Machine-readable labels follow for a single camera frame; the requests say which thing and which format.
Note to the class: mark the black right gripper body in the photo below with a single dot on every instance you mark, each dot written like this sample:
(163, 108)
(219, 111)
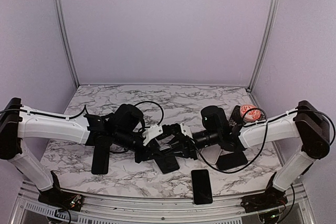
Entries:
(189, 147)

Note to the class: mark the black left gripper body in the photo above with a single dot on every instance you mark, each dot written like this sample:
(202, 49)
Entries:
(149, 151)

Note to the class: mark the black phone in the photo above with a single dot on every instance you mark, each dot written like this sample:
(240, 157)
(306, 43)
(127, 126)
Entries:
(100, 161)
(201, 186)
(167, 163)
(231, 160)

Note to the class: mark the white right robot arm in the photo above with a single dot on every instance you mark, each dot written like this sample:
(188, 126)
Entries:
(314, 128)

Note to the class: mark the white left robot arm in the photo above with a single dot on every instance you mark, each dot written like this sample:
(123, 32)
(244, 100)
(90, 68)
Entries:
(125, 128)

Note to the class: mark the red white patterned bowl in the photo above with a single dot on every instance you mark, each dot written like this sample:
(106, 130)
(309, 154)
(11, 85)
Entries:
(249, 113)

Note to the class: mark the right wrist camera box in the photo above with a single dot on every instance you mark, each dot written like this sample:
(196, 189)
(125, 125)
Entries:
(186, 130)

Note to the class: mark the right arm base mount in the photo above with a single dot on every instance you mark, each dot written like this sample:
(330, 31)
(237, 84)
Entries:
(270, 198)

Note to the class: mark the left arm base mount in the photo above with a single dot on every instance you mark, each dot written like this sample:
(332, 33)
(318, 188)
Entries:
(59, 198)

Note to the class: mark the aluminium front rail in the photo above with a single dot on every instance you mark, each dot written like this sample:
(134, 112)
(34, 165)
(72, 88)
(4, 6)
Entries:
(116, 209)

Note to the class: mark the aluminium right corner post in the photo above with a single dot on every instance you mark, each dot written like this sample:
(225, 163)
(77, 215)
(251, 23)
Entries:
(264, 43)

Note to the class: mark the aluminium corner post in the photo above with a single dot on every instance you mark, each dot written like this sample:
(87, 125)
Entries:
(65, 42)
(264, 43)

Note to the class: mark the aluminium left corner post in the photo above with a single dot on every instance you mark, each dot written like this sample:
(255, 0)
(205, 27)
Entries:
(65, 42)

